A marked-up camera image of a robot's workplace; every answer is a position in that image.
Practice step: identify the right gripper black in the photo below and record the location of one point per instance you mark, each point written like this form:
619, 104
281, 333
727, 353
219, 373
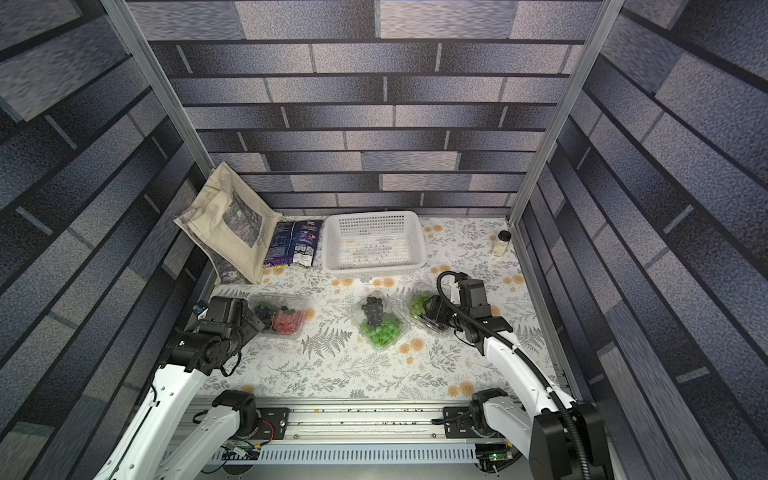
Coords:
441, 318

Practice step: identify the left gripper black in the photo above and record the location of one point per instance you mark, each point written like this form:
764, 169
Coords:
252, 328

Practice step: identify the dark blue grape bunch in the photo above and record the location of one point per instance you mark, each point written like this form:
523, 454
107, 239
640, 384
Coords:
265, 313

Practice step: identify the clear plastic clamshell container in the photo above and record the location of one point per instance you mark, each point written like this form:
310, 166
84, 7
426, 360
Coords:
281, 302

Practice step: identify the red grape bunch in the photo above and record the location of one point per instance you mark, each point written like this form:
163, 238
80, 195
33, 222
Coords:
288, 321

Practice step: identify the bright green grape bunch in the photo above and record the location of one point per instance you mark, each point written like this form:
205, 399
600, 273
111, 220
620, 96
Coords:
386, 333

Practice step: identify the small dark grape bunch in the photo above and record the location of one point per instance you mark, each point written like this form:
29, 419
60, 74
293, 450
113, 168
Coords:
373, 309

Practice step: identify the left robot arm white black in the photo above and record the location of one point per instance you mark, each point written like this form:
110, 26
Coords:
224, 327

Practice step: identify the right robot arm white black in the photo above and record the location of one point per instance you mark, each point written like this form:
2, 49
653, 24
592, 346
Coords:
559, 436

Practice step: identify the small bottle black cap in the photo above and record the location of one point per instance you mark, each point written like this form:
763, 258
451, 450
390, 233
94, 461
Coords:
500, 243

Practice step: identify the blue snack bag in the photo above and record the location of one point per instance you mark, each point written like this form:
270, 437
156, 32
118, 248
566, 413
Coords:
294, 243

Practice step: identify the beige canvas tote bag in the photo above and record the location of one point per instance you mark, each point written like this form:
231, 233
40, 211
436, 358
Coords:
233, 226

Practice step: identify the floral tablecloth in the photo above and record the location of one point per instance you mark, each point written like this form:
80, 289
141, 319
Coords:
331, 358

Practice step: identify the white plastic basket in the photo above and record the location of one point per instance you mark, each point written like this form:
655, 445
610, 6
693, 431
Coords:
372, 244

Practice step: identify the green circuit board right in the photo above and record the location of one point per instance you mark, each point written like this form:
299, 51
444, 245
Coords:
496, 457

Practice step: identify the aluminium rail base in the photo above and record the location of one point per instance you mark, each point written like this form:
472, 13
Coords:
378, 422

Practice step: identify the right aluminium frame post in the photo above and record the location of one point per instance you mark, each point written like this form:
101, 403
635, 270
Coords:
594, 43

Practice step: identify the aluminium frame post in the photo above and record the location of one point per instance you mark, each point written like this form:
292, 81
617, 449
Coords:
131, 34
594, 43

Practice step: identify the left aluminium frame post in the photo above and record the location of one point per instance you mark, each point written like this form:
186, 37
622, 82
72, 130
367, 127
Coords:
131, 34

